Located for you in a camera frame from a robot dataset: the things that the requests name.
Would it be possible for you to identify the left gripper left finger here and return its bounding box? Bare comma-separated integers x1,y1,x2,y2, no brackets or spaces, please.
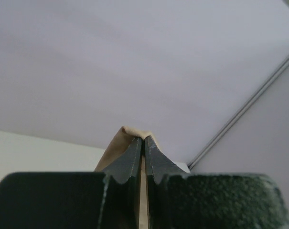
0,138,142,229

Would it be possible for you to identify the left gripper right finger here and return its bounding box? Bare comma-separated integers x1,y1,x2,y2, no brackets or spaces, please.
144,137,289,229

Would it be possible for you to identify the beige t shirt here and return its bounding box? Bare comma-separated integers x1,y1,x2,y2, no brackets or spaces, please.
95,126,159,229

